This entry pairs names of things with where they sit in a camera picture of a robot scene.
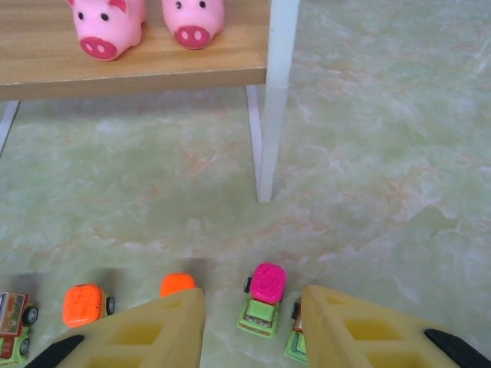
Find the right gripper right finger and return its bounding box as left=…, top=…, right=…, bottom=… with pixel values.
left=301, top=284, right=491, bottom=368

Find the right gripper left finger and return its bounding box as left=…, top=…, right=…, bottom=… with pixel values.
left=26, top=287, right=206, bottom=368

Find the wooden shelf white frame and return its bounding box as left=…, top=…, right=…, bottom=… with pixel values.
left=0, top=0, right=300, bottom=204

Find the green pink mixer truck toy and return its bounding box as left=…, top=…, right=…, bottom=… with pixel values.
left=236, top=262, right=288, bottom=339

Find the green orange mixer truck toy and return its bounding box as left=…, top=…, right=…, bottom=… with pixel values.
left=62, top=283, right=116, bottom=330
left=159, top=272, right=197, bottom=299

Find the pink plastic pig toy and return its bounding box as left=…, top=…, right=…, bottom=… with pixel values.
left=160, top=0, right=226, bottom=51
left=67, top=0, right=149, bottom=62

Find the green toy box truck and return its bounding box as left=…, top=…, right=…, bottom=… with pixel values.
left=0, top=291, right=39, bottom=364
left=283, top=297, right=310, bottom=365

